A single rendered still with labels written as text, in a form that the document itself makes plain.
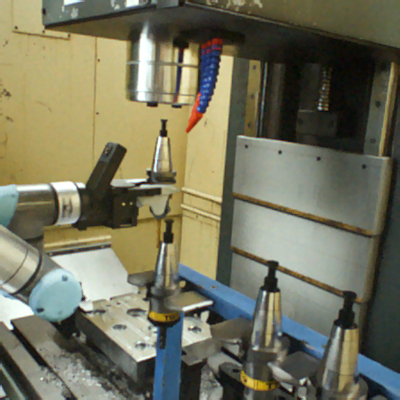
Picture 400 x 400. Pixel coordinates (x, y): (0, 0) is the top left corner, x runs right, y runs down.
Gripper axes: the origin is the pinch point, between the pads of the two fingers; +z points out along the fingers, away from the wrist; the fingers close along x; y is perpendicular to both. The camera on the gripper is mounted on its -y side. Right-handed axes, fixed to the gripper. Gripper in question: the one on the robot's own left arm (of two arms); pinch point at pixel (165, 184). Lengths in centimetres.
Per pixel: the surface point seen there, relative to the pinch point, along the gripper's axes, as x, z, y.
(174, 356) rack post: 17.6, -8.5, 28.0
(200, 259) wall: -85, 81, 56
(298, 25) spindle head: 32.0, -0.3, -29.0
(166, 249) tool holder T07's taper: 22.7, -15.0, 5.3
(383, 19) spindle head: 32, 20, -33
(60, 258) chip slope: -99, 19, 49
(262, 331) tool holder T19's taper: 44.6, -15.8, 9.2
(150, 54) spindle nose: 4.3, -7.6, -24.8
